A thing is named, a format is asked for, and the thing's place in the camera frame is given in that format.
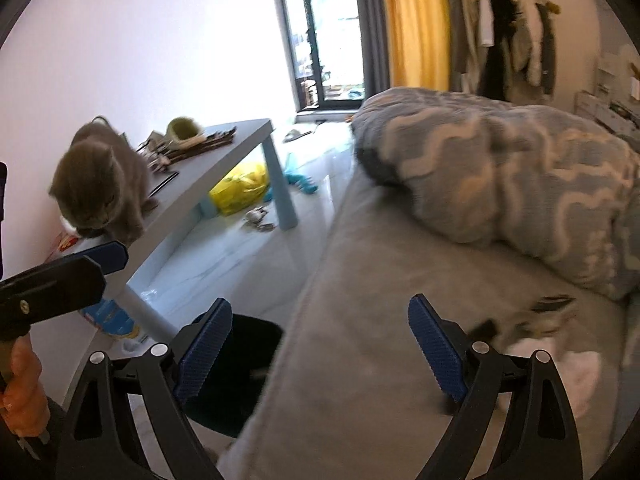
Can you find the blue printed packet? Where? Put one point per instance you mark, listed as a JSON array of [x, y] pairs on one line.
[[110, 317]]

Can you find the yellow curtain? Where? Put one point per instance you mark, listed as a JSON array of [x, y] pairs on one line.
[[415, 25]]

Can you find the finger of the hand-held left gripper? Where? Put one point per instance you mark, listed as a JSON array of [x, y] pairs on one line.
[[55, 285], [110, 255]]

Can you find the blue wavy pattern blanket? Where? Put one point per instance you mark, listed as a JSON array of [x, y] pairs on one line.
[[500, 170]]

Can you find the light blue low table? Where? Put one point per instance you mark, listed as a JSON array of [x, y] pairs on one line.
[[210, 160]]

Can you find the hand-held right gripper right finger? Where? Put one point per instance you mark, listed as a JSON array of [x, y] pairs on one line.
[[435, 355]]

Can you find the grey curtain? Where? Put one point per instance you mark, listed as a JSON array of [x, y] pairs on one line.
[[370, 25]]

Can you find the red white box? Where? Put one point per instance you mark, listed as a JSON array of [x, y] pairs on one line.
[[65, 242]]

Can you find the person's left hand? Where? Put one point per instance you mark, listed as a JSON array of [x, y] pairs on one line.
[[25, 400]]

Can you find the grey bed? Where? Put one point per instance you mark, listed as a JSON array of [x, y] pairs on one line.
[[375, 285]]

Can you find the white slipper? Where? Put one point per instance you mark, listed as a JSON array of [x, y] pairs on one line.
[[296, 135]]

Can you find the row of hanging clothes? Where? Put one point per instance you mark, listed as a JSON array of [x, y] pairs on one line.
[[505, 45]]

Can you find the glass balcony door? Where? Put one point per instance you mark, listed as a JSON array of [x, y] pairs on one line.
[[325, 35]]

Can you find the black trash bin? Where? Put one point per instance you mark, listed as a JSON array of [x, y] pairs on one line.
[[245, 355]]

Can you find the green fuzzy toy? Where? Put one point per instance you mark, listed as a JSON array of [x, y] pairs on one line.
[[184, 130]]

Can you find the blue plush toy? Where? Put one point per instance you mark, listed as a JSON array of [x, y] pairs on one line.
[[300, 180]]

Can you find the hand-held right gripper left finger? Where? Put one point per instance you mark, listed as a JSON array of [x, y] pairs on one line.
[[205, 350]]

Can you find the black flat item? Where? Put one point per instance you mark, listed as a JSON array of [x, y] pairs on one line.
[[165, 182]]

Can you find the grey cat toy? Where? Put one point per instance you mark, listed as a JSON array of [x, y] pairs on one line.
[[257, 219]]

